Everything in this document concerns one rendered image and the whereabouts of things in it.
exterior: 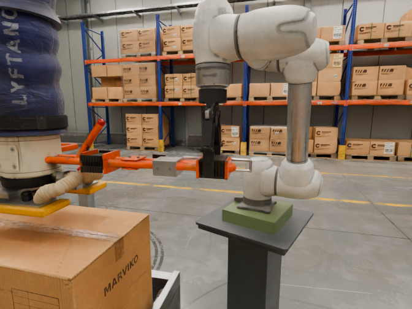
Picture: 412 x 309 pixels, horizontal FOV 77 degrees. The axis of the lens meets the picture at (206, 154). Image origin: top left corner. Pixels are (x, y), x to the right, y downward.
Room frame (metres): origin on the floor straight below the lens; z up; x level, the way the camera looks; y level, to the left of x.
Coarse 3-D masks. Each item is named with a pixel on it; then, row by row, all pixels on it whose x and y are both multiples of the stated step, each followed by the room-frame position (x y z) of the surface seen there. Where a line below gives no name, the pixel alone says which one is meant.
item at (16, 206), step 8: (24, 192) 0.70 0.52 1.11; (0, 200) 0.70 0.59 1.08; (8, 200) 0.70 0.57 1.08; (16, 200) 0.70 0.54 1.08; (24, 200) 0.69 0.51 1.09; (32, 200) 0.70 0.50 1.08; (56, 200) 0.72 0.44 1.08; (64, 200) 0.72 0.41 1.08; (0, 208) 0.67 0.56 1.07; (8, 208) 0.66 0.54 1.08; (16, 208) 0.66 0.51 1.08; (24, 208) 0.66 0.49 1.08; (32, 208) 0.66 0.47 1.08; (40, 208) 0.66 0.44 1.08; (48, 208) 0.66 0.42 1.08; (56, 208) 0.68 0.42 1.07; (40, 216) 0.64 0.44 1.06
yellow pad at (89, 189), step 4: (84, 184) 0.87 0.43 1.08; (88, 184) 0.87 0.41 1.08; (92, 184) 0.88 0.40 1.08; (96, 184) 0.89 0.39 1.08; (100, 184) 0.89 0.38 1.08; (104, 184) 0.90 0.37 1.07; (84, 188) 0.84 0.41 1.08; (88, 188) 0.84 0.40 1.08; (92, 188) 0.84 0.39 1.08; (96, 188) 0.86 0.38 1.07; (100, 188) 0.88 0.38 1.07; (68, 192) 0.84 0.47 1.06; (72, 192) 0.84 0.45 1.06; (76, 192) 0.83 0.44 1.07; (80, 192) 0.83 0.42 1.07; (84, 192) 0.83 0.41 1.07; (88, 192) 0.83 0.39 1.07; (92, 192) 0.84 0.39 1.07
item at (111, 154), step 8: (88, 152) 0.76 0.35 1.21; (96, 152) 0.80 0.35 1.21; (104, 152) 0.81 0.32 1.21; (112, 152) 0.75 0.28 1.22; (80, 160) 0.72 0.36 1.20; (88, 160) 0.72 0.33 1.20; (96, 160) 0.71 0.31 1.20; (104, 160) 0.71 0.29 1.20; (80, 168) 0.72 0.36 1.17; (88, 168) 0.72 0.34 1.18; (96, 168) 0.71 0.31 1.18; (104, 168) 0.71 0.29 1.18; (112, 168) 0.75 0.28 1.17
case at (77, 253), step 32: (0, 224) 0.84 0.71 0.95; (32, 224) 0.84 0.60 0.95; (64, 224) 0.84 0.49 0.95; (96, 224) 0.84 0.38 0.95; (128, 224) 0.84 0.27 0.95; (0, 256) 0.64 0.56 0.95; (32, 256) 0.64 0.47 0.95; (64, 256) 0.64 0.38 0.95; (96, 256) 0.64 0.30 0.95; (128, 256) 0.78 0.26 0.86; (0, 288) 0.60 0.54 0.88; (32, 288) 0.58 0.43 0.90; (64, 288) 0.55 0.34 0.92; (96, 288) 0.63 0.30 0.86; (128, 288) 0.77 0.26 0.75
